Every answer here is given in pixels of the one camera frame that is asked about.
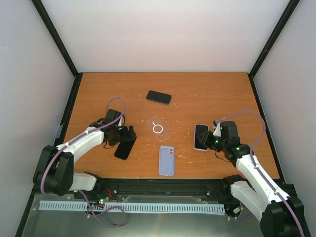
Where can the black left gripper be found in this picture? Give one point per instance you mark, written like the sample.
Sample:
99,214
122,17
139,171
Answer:
133,135

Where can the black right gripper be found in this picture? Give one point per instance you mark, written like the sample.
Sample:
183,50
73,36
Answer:
205,139

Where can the clear magsafe phone case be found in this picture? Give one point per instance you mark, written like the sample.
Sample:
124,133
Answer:
158,129

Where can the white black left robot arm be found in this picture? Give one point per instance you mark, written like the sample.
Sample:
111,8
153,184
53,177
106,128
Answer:
55,169

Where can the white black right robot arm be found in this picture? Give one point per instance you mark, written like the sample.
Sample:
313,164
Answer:
278,213

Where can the lavender plain phone case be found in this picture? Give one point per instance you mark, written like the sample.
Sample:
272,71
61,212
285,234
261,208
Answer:
166,166

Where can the blue-edged black phone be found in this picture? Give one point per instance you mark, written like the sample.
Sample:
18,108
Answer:
158,97

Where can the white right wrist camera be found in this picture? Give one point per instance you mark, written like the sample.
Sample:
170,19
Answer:
217,128

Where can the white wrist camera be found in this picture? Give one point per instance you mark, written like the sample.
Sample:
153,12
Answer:
217,128
120,123

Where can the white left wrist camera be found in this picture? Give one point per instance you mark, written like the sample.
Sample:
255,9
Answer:
120,123

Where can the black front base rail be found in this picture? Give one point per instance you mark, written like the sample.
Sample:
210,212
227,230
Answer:
217,190

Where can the black left side rail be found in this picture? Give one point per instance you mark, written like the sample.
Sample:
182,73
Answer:
68,110

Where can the light blue slotted cable duct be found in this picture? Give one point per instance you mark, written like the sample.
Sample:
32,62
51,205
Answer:
154,208

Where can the black left rear frame post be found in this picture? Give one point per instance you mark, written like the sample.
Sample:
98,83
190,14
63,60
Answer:
40,8

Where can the black frame post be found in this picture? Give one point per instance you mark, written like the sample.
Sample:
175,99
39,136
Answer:
40,8
281,23

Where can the black right rear frame post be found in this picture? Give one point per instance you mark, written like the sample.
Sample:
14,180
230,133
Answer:
281,23

